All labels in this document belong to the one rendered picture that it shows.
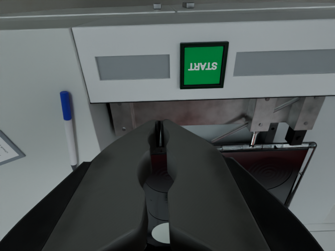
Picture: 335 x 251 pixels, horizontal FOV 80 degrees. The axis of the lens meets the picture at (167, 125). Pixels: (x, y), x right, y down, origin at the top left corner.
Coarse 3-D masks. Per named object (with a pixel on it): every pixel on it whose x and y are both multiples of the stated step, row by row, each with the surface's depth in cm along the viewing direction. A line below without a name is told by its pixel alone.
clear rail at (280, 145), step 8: (216, 144) 40; (224, 144) 40; (232, 144) 40; (240, 144) 39; (248, 144) 39; (256, 144) 39; (264, 144) 39; (272, 144) 39; (280, 144) 39; (288, 144) 39; (304, 144) 39; (312, 144) 39; (160, 152) 39
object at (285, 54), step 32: (96, 32) 23; (128, 32) 23; (160, 32) 23; (192, 32) 23; (224, 32) 23; (256, 32) 23; (288, 32) 23; (320, 32) 23; (96, 64) 25; (128, 64) 25; (160, 64) 25; (256, 64) 25; (288, 64) 25; (320, 64) 25; (96, 96) 27; (128, 96) 27; (160, 96) 27; (192, 96) 27; (224, 96) 27; (256, 96) 27; (288, 96) 27
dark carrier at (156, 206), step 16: (160, 160) 41; (240, 160) 41; (256, 160) 41; (272, 160) 42; (288, 160) 42; (160, 176) 43; (256, 176) 44; (272, 176) 44; (288, 176) 44; (160, 192) 46; (272, 192) 47; (288, 192) 47; (160, 208) 49
